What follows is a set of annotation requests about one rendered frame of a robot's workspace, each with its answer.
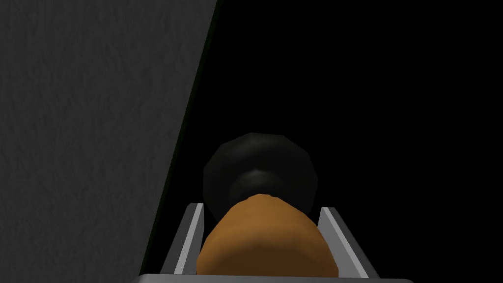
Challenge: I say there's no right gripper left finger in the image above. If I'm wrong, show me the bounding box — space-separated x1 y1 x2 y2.
160 202 205 275

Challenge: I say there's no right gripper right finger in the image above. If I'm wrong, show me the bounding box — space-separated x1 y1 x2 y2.
316 206 380 279

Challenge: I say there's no brown and black door knob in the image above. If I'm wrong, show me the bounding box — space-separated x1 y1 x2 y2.
196 132 339 278

